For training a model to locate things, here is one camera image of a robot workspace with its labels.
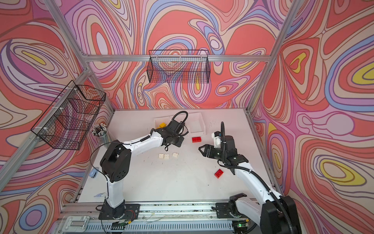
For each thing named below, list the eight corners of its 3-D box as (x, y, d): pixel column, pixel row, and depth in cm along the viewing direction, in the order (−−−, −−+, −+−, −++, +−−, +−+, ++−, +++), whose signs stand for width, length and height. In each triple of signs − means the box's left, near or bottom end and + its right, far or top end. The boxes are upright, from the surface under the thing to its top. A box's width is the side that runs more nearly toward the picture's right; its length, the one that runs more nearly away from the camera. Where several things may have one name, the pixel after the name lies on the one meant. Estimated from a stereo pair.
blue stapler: (90, 177, 87) (88, 176, 85) (94, 168, 91) (92, 166, 88) (95, 177, 87) (93, 176, 85) (99, 168, 91) (97, 166, 88)
